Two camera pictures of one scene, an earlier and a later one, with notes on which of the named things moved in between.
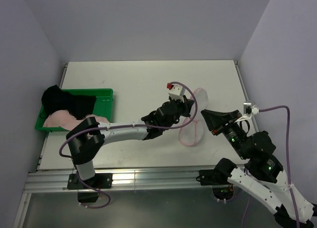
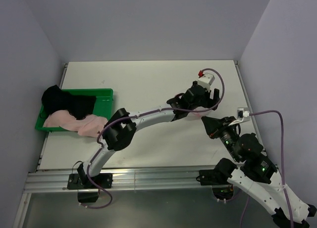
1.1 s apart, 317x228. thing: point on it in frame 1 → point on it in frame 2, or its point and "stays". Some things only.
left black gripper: x=186 y=105 → x=208 y=102
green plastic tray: x=102 y=108 stays
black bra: x=54 y=99 stays
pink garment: x=63 y=119 stays
